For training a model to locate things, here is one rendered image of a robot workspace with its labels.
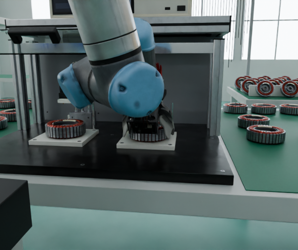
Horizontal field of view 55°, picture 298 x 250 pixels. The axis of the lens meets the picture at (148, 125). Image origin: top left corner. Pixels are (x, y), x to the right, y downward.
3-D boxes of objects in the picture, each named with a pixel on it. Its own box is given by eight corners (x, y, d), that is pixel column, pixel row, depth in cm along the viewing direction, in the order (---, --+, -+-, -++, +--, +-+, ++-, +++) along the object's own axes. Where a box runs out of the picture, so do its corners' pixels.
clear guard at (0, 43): (85, 54, 62) (84, 25, 61) (-17, 54, 65) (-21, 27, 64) (119, 56, 94) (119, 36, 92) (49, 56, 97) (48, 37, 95)
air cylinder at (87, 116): (91, 129, 95) (90, 112, 94) (70, 128, 96) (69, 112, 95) (96, 125, 100) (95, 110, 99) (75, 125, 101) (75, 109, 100)
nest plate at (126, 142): (174, 150, 73) (174, 146, 73) (116, 148, 75) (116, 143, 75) (176, 135, 87) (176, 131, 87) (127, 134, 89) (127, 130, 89)
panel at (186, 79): (215, 124, 103) (220, 36, 96) (40, 119, 111) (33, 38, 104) (215, 123, 104) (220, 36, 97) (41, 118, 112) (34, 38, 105)
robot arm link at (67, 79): (68, 78, 43) (126, 44, 47) (49, 71, 52) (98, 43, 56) (92, 121, 47) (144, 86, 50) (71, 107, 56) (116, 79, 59)
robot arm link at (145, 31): (98, 28, 52) (135, 8, 55) (109, 73, 61) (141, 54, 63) (124, 48, 48) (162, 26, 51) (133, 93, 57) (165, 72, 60)
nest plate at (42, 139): (82, 147, 76) (82, 142, 76) (28, 145, 78) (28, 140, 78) (98, 133, 90) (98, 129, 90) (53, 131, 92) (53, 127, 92)
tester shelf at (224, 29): (230, 32, 81) (231, 15, 80) (6, 34, 90) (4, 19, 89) (215, 41, 124) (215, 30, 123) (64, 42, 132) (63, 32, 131)
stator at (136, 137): (167, 143, 75) (167, 129, 74) (125, 142, 76) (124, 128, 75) (169, 133, 86) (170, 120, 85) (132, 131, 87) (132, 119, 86)
